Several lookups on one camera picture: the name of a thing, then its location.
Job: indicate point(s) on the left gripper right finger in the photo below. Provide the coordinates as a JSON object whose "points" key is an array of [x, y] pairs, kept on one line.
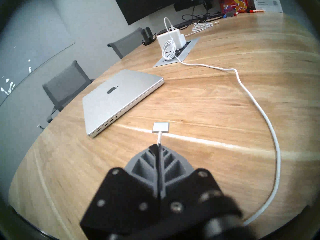
{"points": [[190, 192]]}

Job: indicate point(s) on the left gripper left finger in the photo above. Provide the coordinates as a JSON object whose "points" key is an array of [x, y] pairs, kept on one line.
{"points": [[125, 192]]}

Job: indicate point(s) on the silver MacBook laptop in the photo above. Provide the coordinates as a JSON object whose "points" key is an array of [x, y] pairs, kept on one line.
{"points": [[130, 87]]}

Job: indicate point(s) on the black controller charging dock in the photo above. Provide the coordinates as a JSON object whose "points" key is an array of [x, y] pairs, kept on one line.
{"points": [[148, 35]]}

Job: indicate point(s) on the grey mesh armchair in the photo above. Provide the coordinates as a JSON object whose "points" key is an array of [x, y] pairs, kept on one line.
{"points": [[66, 87]]}

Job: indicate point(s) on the grey table power outlet box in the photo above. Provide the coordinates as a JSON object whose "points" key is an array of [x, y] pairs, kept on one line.
{"points": [[158, 65]]}

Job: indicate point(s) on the grey mesh chair without arms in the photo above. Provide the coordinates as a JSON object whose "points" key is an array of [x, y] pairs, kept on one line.
{"points": [[127, 43]]}

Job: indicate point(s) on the small white power adapter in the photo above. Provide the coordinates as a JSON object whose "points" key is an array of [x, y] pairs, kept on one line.
{"points": [[184, 40]]}

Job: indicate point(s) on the large white power adapter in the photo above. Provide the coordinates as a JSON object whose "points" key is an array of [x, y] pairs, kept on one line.
{"points": [[178, 38]]}

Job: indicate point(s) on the black keyboard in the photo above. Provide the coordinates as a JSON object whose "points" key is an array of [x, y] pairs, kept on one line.
{"points": [[180, 26]]}

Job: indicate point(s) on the blue capped marker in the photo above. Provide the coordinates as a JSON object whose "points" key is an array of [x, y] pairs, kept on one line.
{"points": [[230, 15]]}

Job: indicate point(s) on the large black TV screen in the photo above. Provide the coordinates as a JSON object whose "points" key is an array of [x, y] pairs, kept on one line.
{"points": [[150, 4]]}

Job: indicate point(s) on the colourful snack packet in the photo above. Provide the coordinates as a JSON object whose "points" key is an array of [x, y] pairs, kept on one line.
{"points": [[235, 5]]}

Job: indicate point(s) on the red and white marker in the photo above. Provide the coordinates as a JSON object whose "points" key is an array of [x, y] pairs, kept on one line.
{"points": [[257, 10]]}

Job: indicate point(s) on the white printed paper sheet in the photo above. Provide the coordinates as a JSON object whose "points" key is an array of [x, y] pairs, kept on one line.
{"points": [[266, 0]]}

